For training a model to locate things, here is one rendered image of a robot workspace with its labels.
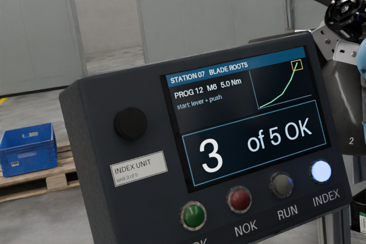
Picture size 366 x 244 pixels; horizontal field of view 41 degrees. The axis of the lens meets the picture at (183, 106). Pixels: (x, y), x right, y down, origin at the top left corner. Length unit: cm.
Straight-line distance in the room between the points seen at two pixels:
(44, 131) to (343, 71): 341
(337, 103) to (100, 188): 81
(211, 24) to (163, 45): 70
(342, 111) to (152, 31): 544
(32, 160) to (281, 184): 338
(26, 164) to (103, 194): 338
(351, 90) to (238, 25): 553
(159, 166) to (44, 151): 335
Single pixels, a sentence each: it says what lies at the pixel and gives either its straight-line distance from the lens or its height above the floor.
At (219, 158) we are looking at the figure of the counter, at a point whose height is 116.
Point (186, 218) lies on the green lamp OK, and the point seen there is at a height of 112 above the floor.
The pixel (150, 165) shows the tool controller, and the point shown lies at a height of 117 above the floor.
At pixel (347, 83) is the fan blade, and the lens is 119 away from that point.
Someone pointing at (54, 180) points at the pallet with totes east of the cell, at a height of 9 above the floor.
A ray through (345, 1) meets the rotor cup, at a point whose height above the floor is 124.
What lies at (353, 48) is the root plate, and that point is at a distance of 125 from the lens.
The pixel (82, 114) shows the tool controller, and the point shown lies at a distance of 43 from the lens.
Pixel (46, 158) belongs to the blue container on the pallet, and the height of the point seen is 23.
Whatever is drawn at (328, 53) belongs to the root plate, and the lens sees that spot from 133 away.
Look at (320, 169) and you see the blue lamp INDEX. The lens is 52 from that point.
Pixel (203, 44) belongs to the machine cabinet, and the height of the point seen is 57.
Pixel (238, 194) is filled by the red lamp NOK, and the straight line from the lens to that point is 46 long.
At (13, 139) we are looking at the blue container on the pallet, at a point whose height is 28.
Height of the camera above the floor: 132
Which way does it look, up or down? 13 degrees down
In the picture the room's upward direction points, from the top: 8 degrees counter-clockwise
